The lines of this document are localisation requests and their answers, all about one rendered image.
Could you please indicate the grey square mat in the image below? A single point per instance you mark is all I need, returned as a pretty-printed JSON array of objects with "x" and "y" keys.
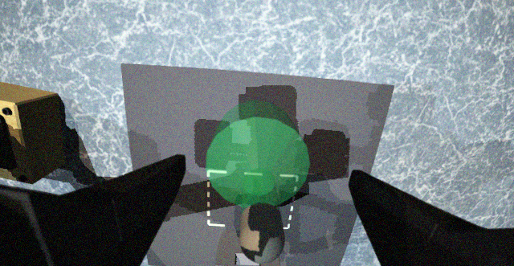
[{"x": 176, "y": 110}]

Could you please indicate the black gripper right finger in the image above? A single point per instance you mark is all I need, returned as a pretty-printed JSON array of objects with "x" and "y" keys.
[{"x": 406, "y": 231}]

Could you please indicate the green glass bottle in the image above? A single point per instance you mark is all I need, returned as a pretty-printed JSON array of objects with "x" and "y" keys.
[{"x": 257, "y": 159}]

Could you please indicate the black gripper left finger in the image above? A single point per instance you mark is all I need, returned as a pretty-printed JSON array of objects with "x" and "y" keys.
[{"x": 112, "y": 223}]

